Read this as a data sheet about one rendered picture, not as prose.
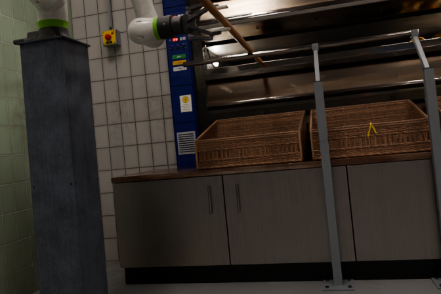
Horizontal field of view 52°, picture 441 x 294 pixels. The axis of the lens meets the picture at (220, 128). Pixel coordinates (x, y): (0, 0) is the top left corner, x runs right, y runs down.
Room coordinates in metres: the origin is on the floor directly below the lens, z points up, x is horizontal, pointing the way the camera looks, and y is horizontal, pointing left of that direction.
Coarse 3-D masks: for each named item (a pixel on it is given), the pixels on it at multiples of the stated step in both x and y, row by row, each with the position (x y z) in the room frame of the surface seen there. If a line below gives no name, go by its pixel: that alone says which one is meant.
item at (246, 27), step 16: (368, 0) 2.47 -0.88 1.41; (384, 0) 2.45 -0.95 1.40; (400, 0) 2.45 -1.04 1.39; (416, 0) 2.46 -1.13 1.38; (432, 0) 2.47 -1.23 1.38; (272, 16) 2.60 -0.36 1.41; (288, 16) 2.58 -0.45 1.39; (304, 16) 2.59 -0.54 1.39; (320, 16) 2.60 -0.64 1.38; (336, 16) 2.61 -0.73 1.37; (352, 16) 2.62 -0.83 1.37; (368, 16) 2.63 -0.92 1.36; (224, 32) 2.75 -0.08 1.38; (240, 32) 2.76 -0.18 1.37; (256, 32) 2.77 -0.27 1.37; (272, 32) 2.79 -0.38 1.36
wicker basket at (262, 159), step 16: (288, 112) 2.69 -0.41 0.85; (304, 112) 2.64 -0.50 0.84; (208, 128) 2.61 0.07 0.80; (224, 128) 2.78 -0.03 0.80; (240, 128) 2.75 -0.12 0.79; (256, 128) 2.73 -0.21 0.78; (272, 128) 2.70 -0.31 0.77; (288, 128) 2.67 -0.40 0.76; (304, 128) 2.53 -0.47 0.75; (208, 144) 2.34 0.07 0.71; (224, 144) 2.32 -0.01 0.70; (240, 144) 2.30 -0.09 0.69; (256, 144) 2.28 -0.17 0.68; (272, 144) 2.26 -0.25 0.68; (288, 144) 2.65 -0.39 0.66; (304, 144) 2.42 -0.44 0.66; (208, 160) 2.35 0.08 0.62; (224, 160) 2.32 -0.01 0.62; (240, 160) 2.30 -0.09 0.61; (256, 160) 2.28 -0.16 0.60; (272, 160) 2.26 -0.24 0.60; (288, 160) 2.24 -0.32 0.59
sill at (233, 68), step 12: (372, 48) 2.61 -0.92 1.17; (384, 48) 2.60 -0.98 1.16; (396, 48) 2.58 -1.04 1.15; (408, 48) 2.56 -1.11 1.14; (276, 60) 2.74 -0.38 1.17; (288, 60) 2.73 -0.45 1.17; (300, 60) 2.71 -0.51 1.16; (312, 60) 2.69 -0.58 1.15; (216, 72) 2.83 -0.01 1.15; (228, 72) 2.82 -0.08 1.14
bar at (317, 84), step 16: (400, 32) 2.22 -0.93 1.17; (416, 32) 2.20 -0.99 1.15; (288, 48) 2.36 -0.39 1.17; (304, 48) 2.33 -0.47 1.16; (320, 48) 2.32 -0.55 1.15; (416, 48) 2.16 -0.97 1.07; (192, 64) 2.48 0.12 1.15; (432, 80) 1.99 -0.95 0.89; (320, 96) 2.10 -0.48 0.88; (432, 96) 1.99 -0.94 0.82; (320, 112) 2.10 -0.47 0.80; (432, 112) 1.99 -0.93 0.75; (320, 128) 2.10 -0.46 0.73; (432, 128) 1.99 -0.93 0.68; (320, 144) 2.11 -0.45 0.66; (432, 144) 1.99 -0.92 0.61; (432, 160) 2.02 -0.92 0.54; (336, 224) 2.10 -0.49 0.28; (336, 240) 2.10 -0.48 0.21; (336, 256) 2.10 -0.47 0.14; (336, 272) 2.10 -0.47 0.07; (336, 288) 2.07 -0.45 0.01; (352, 288) 2.05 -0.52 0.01
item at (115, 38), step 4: (104, 32) 2.93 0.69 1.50; (108, 32) 2.92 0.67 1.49; (116, 32) 2.93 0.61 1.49; (104, 36) 2.93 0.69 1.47; (112, 36) 2.92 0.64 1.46; (116, 36) 2.92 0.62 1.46; (120, 36) 2.98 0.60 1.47; (104, 40) 2.93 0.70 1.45; (108, 40) 2.92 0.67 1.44; (112, 40) 2.92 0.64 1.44; (116, 40) 2.92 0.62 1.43; (120, 40) 2.97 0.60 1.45; (104, 44) 2.93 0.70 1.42; (108, 44) 2.93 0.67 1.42; (112, 44) 2.92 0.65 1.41; (116, 44) 2.92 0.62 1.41; (120, 44) 2.97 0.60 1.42
